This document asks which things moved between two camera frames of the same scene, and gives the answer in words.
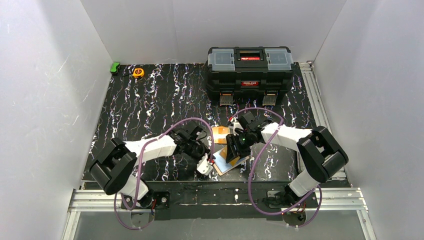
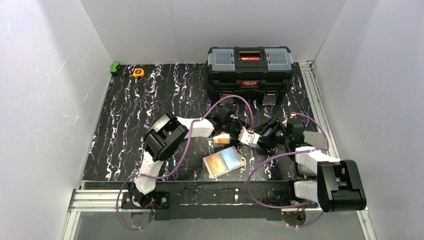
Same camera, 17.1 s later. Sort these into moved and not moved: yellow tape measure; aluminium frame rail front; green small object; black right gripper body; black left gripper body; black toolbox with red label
Moved: black right gripper body; black left gripper body
Not moved: aluminium frame rail front; yellow tape measure; green small object; black toolbox with red label
